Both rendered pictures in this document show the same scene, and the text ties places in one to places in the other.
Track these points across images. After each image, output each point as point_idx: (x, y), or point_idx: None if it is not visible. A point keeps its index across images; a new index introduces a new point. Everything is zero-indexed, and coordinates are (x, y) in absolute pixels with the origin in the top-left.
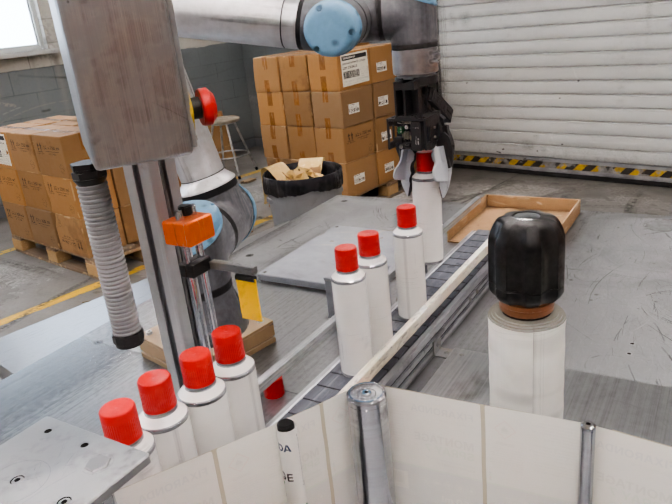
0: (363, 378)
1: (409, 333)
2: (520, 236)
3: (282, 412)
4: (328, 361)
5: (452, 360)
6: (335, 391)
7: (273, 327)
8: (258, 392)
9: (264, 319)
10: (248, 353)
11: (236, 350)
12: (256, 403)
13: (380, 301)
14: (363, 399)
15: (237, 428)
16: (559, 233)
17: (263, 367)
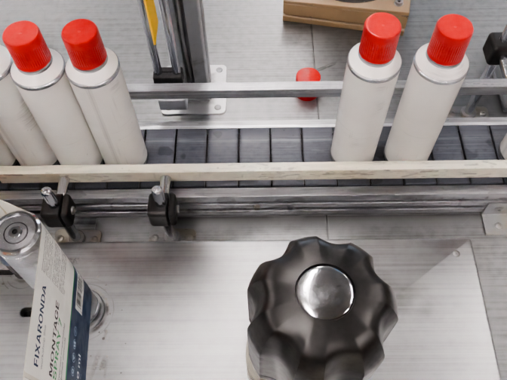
0: (305, 173)
1: (444, 173)
2: (260, 304)
3: (238, 124)
4: (396, 108)
5: (435, 247)
6: (298, 152)
7: (406, 20)
8: (108, 108)
9: (405, 4)
10: (357, 26)
11: (76, 59)
12: (102, 115)
13: (413, 117)
14: (3, 234)
15: (85, 118)
16: (309, 372)
17: (345, 54)
